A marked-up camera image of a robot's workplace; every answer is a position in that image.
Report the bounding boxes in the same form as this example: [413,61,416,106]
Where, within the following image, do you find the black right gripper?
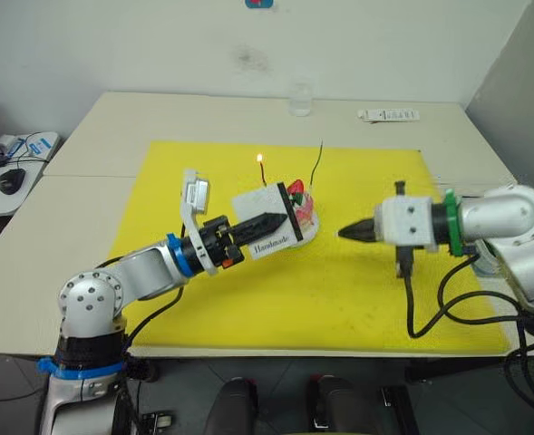
[337,180,416,279]

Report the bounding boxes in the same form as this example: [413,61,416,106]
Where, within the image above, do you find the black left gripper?
[198,211,290,273]

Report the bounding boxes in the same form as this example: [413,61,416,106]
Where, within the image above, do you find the white Handmade matchbox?
[230,181,306,263]

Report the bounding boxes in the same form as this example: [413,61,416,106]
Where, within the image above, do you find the small strawberry cake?
[287,178,322,249]

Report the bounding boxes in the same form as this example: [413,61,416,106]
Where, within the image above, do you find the thin red candle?
[256,153,269,189]

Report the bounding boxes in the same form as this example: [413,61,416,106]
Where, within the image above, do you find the yellow table mat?
[107,140,510,357]

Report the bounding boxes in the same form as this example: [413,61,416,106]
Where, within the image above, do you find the thin dark candle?
[309,139,325,186]

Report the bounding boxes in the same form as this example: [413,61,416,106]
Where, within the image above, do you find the clear glass cup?
[287,82,314,118]

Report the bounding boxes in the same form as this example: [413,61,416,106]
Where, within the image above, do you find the dark rounded shape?
[204,377,259,435]

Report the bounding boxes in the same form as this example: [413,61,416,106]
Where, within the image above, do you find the white side table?
[0,130,62,220]

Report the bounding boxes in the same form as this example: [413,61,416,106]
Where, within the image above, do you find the black computer mouse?
[0,167,27,196]

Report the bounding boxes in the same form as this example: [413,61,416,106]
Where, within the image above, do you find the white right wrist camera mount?
[374,195,441,252]

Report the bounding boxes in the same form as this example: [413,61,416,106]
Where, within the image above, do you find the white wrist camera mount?
[374,195,441,252]
[179,169,218,277]

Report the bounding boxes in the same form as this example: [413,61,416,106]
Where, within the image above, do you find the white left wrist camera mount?
[179,169,218,277]

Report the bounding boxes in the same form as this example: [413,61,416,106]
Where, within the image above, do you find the green right wrist bracket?
[442,188,466,257]

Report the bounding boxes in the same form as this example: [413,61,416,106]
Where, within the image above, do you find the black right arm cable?
[401,253,529,340]

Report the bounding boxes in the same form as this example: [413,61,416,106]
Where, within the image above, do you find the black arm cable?
[401,253,529,340]
[94,256,186,360]

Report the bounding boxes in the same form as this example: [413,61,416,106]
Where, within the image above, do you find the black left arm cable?
[94,256,186,360]

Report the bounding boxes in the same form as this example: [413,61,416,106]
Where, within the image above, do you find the black table frame leg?
[379,384,420,435]

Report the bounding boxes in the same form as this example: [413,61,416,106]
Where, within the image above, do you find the black cable bundle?
[503,316,534,435]

